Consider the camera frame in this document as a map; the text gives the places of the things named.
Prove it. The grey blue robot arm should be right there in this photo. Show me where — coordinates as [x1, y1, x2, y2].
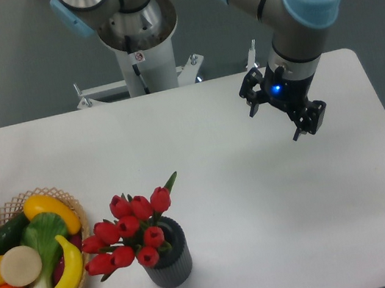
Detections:
[50, 0, 341, 136]

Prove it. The beige round slice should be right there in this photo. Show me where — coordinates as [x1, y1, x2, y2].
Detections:
[0, 245, 42, 287]

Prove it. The yellow squash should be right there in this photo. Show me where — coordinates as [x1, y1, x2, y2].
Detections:
[23, 194, 82, 235]

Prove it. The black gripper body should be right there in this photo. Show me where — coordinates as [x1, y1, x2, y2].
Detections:
[261, 65, 320, 120]

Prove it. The red tulip bouquet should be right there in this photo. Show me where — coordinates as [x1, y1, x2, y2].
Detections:
[82, 172, 177, 281]

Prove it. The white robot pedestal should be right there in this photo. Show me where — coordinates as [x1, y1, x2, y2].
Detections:
[73, 0, 204, 109]

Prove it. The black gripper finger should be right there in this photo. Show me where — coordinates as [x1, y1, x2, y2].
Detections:
[287, 100, 327, 141]
[239, 68, 268, 118]

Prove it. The green cucumber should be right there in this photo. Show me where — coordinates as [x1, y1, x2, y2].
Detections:
[0, 212, 29, 256]

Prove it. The black cable on pedestal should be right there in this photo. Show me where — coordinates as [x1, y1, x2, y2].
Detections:
[123, 32, 151, 98]

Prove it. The green bok choy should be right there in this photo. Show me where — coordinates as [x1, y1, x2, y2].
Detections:
[21, 212, 68, 288]

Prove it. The dark grey ribbed vase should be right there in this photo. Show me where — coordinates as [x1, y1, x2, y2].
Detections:
[144, 217, 193, 288]

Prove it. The dark red vegetable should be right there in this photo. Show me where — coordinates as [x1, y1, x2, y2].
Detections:
[52, 232, 82, 286]

